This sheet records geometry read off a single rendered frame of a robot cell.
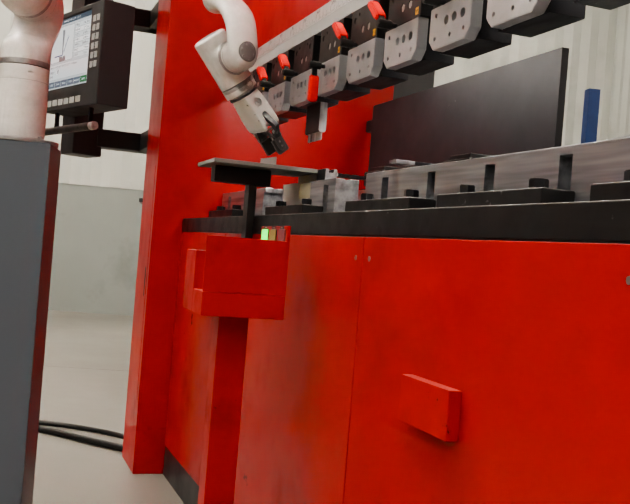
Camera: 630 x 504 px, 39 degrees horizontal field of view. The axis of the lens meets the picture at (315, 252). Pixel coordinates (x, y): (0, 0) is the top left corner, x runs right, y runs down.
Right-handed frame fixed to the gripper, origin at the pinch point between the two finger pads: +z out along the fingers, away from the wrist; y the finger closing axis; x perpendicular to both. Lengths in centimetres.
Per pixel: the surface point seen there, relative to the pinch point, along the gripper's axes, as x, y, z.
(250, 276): 42, -50, 6
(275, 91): -19.9, 23.4, -7.3
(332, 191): 4.0, -22.9, 11.5
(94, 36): -13, 106, -45
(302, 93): -14.4, 0.0, -6.8
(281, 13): -35.0, 25.3, -23.9
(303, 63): -20.1, 2.0, -12.6
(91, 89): -1, 105, -31
